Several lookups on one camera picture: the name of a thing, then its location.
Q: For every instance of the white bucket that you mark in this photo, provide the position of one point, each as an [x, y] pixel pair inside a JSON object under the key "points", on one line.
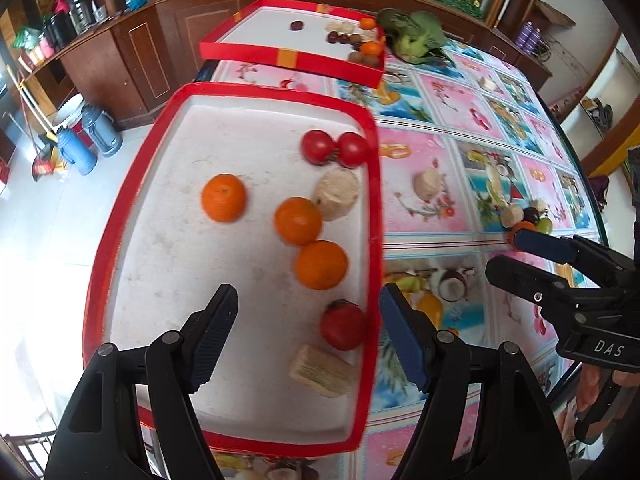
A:
{"points": [[70, 109]]}

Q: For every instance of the small red tomato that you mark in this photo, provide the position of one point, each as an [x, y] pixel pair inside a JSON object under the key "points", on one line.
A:
{"points": [[352, 150]]}

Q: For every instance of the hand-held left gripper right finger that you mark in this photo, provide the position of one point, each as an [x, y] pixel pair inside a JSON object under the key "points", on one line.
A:
{"points": [[405, 345]]}

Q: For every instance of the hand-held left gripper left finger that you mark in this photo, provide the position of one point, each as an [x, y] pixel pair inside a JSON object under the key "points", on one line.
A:
{"points": [[212, 332]]}

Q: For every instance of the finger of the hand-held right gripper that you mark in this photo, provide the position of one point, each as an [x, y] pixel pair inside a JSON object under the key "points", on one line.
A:
{"points": [[542, 244], [525, 282]]}

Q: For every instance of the brown kiwi fruit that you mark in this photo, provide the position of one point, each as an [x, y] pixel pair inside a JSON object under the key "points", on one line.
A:
{"points": [[356, 56], [371, 60]]}

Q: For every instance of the wooden side cabinet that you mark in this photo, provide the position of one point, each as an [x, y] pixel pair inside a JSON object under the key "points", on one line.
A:
{"points": [[520, 62]]}

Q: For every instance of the dark red cloth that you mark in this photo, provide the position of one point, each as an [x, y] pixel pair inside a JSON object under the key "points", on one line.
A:
{"points": [[597, 191]]}

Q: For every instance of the red dustpan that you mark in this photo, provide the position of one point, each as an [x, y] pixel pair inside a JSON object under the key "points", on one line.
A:
{"points": [[42, 166]]}

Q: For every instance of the black kettle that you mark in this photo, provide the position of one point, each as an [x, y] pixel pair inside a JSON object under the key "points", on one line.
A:
{"points": [[57, 31]]}

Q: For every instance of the fruit printed tablecloth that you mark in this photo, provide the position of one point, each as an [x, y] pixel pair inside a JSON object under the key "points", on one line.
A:
{"points": [[440, 125]]}

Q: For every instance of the green bok choy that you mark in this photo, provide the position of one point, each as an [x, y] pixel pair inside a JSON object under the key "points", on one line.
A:
{"points": [[412, 35]]}

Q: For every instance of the green grape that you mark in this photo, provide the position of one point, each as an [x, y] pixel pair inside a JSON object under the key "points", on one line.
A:
{"points": [[545, 225]]}

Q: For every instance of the purple bottle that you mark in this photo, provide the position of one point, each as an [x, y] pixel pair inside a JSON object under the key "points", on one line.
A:
{"points": [[524, 35], [536, 41]]}

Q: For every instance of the small orange tangerine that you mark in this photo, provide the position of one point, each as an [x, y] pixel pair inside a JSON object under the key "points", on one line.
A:
{"points": [[367, 22]]}

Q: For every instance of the blue thermos flask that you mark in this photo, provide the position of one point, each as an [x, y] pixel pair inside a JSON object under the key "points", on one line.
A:
{"points": [[102, 131], [75, 152]]}

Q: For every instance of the pair of shoes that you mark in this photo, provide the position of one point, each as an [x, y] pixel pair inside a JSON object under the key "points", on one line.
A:
{"points": [[600, 111]]}

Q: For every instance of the red tomato with stem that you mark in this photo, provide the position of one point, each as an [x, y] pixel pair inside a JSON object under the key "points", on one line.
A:
{"points": [[317, 146]]}

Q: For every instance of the dark purple plum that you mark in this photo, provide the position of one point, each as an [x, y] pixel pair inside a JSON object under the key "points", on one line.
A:
{"points": [[531, 216]]}

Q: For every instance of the green packet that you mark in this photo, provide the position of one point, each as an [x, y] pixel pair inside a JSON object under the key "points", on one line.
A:
{"points": [[25, 38]]}

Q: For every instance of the red rimmed white tray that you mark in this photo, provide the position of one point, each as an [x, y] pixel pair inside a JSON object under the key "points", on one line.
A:
{"points": [[200, 260], [265, 30]]}

